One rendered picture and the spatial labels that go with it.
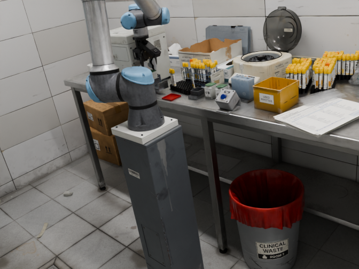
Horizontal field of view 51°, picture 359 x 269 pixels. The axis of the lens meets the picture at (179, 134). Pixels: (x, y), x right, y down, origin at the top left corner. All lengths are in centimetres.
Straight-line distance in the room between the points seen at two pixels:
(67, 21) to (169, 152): 202
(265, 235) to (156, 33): 118
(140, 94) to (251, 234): 87
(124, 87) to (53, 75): 186
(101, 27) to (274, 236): 118
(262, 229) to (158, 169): 60
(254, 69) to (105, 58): 72
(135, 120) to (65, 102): 191
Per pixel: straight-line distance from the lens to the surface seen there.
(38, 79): 322
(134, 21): 180
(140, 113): 147
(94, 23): 150
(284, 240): 191
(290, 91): 158
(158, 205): 158
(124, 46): 203
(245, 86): 168
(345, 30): 201
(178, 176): 161
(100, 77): 149
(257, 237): 188
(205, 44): 235
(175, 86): 195
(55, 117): 333
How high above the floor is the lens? 150
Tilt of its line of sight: 25 degrees down
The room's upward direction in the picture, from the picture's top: 9 degrees counter-clockwise
